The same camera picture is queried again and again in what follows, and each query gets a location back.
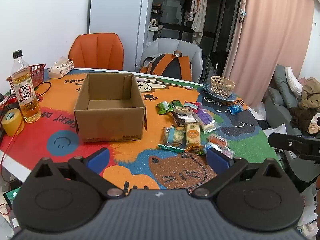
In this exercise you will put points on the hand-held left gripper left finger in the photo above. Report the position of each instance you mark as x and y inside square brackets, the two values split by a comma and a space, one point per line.
[98, 160]

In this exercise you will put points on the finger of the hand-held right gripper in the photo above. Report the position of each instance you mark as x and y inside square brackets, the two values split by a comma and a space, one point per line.
[290, 143]

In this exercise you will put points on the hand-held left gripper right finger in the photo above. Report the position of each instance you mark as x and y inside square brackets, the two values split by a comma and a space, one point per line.
[217, 160]

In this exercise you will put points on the blue green snack packet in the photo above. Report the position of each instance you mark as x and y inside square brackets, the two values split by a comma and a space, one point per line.
[203, 148]

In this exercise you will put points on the cardboard box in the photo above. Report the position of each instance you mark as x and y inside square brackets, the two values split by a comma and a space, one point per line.
[107, 122]

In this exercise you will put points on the purple snack packet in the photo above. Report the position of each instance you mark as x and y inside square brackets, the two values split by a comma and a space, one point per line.
[203, 117]

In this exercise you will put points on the pink white snack packet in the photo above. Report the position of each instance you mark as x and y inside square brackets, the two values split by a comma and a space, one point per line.
[227, 152]

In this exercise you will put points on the orange snack packet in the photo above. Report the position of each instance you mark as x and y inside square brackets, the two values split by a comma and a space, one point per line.
[217, 140]

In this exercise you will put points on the yellow cracker packet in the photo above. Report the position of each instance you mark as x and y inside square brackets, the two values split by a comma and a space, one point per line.
[192, 135]

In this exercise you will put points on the white plastic bag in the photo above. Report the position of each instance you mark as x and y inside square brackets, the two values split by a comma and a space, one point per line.
[258, 111]

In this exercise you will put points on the green stick packet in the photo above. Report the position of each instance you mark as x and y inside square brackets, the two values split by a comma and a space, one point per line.
[171, 148]

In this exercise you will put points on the blue striped biscuit packet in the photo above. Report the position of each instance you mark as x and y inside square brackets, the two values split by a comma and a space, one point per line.
[172, 136]

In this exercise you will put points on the brown clothes pile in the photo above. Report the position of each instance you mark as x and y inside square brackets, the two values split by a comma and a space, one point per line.
[310, 95]

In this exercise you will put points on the white cake packet black label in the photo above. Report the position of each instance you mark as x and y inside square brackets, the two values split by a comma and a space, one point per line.
[180, 120]

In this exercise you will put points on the grey sofa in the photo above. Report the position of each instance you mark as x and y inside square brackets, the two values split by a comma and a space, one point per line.
[280, 87]

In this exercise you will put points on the clear cookie packet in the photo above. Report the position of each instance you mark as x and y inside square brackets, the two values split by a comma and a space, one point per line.
[182, 110]

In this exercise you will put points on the red snack packet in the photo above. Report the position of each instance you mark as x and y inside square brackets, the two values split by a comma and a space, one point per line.
[191, 105]

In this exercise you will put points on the blue plate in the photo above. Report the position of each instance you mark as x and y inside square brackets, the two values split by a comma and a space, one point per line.
[207, 89]

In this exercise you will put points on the bamboo basket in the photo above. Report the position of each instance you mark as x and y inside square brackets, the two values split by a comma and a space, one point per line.
[221, 87]

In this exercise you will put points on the yellow tape roll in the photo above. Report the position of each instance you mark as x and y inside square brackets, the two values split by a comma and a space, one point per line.
[13, 126]

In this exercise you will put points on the small green screen device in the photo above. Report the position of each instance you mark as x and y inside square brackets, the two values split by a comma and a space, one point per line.
[12, 195]

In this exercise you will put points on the tea bottle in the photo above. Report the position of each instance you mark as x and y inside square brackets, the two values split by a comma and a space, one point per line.
[25, 92]

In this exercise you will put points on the tissue pack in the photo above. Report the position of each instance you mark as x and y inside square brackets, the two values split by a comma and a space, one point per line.
[60, 67]

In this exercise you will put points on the orange grey backpack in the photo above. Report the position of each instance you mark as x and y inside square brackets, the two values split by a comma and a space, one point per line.
[175, 67]

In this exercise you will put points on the red plastic basket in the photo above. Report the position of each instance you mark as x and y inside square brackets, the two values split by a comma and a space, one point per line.
[37, 73]

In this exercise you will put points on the orange chair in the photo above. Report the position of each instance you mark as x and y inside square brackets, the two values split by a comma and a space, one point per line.
[96, 51]

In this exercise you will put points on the pink curtain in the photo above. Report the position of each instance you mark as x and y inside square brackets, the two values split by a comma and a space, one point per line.
[270, 30]

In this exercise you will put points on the grey chair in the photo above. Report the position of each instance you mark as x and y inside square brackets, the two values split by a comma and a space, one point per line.
[175, 45]

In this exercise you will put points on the white hanging garment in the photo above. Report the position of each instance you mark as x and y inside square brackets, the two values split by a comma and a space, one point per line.
[200, 15]

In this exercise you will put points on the cluttered white shelf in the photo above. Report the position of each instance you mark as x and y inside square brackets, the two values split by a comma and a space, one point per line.
[155, 20]

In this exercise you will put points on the white fridge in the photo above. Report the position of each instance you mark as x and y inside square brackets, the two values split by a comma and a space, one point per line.
[117, 10]

